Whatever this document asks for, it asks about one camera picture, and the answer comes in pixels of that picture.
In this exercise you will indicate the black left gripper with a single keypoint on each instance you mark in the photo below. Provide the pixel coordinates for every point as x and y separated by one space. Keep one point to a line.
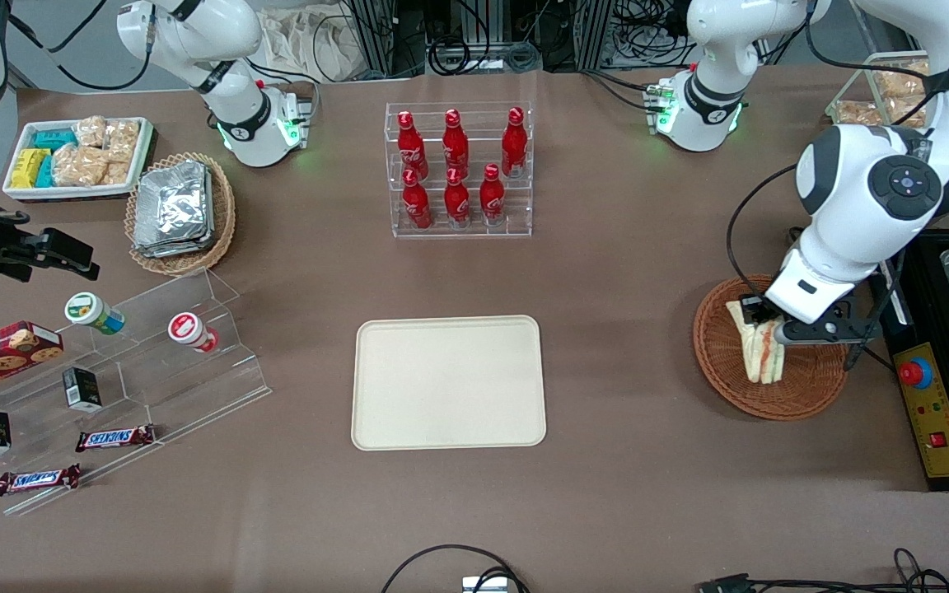
753 307

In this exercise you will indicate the triangular sandwich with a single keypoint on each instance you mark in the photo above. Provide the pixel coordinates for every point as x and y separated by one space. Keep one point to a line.
759 362

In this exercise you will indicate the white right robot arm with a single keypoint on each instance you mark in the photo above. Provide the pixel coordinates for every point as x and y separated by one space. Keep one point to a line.
219 49

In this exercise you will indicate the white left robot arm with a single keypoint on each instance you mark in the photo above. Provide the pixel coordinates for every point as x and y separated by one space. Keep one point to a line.
870 206

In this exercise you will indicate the white rectangular snack tray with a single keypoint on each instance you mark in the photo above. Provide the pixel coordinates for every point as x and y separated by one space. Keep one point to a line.
71 193

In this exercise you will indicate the round brown wicker basket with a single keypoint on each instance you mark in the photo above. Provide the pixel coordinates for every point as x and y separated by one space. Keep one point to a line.
730 379

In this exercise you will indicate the oval light wicker basket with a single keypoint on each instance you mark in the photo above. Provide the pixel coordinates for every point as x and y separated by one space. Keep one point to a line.
223 222

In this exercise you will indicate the cream rectangular serving tray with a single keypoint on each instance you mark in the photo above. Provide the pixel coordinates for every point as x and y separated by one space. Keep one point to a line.
441 387

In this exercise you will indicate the green lid yogurt cup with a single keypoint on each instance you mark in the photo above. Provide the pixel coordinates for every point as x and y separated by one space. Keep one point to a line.
87 311

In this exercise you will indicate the teal snack packet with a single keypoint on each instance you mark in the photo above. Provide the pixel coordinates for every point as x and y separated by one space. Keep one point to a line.
47 171
54 139

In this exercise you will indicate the clear rice cracker pack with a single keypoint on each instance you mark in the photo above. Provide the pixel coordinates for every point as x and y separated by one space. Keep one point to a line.
858 114
122 140
901 82
907 111
117 173
91 132
79 166

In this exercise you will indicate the yellow snack packet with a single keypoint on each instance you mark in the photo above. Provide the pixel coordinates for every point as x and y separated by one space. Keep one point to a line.
28 168

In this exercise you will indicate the silver foil pack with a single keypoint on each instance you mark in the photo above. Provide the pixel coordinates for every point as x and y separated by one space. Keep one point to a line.
210 216
171 202

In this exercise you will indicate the red lid yogurt cup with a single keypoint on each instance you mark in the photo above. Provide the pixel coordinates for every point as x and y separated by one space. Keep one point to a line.
188 329

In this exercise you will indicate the clear acrylic stepped display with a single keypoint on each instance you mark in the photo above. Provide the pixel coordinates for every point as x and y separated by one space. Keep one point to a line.
161 379

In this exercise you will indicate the red emergency stop button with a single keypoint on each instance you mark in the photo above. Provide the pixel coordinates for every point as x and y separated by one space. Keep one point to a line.
915 373

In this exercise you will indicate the snickers chocolate bar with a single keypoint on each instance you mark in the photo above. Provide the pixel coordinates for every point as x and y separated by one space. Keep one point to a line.
38 479
114 438

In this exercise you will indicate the yellow control panel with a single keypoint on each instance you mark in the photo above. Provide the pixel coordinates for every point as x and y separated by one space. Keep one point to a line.
940 420

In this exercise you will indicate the red cola bottle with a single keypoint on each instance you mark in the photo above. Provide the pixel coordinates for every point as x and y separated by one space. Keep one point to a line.
411 148
514 147
457 202
418 206
492 199
455 147

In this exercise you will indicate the clear acrylic bottle rack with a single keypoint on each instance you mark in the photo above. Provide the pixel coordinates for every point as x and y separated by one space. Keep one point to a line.
474 231

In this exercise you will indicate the beige cloth bag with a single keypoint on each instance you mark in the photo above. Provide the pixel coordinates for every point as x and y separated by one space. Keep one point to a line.
310 41

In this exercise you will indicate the small silver device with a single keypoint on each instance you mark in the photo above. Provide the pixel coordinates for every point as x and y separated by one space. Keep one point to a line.
484 585

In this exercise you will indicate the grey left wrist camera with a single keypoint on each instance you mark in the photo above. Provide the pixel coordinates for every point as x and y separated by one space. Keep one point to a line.
804 333

